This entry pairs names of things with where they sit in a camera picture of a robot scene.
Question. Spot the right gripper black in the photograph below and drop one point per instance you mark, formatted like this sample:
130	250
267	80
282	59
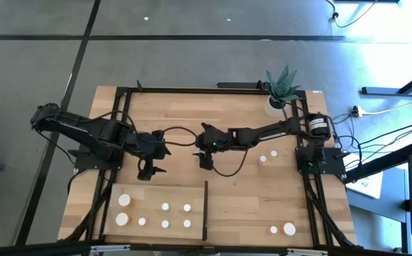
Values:
215	139

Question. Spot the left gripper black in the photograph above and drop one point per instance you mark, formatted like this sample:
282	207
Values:
147	145

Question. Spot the large orange pill bottle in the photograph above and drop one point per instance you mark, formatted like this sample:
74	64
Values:
289	229
124	200
122	219

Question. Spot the small white-capped pill bottle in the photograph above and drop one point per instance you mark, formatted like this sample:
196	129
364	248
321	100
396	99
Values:
187	207

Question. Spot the small pale green pill bottle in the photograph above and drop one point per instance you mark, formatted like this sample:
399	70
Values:
187	223

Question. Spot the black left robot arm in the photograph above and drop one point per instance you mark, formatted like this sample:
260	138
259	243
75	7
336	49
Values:
85	129

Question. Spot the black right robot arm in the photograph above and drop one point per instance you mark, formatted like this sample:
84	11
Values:
270	133

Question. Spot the small yellow pill bottle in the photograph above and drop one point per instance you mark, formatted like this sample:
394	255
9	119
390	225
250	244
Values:
273	153

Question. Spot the black flat bar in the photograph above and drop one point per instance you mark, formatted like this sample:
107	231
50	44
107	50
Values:
239	85

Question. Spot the snake plant in white pot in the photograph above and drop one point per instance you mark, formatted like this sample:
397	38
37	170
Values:
275	108

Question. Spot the white cap bottom right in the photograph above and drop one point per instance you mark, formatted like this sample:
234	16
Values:
273	229

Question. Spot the white paper sheet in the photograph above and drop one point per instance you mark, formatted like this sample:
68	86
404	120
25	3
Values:
367	185

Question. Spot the black diagonal desk beam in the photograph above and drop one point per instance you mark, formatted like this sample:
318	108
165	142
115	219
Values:
387	160

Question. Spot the grey floor stand bar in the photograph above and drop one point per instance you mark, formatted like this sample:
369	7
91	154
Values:
387	91

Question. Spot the grey side desk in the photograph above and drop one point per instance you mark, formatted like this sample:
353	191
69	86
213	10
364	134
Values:
387	206

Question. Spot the black aluminium table frame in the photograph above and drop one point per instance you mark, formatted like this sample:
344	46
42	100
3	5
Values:
192	90

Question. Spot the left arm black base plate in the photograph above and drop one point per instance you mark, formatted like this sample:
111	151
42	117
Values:
85	163

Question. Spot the silver metal bracket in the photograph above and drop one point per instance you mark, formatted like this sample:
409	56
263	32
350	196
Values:
307	252
110	248

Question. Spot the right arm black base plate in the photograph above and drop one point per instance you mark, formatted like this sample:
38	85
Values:
335	165

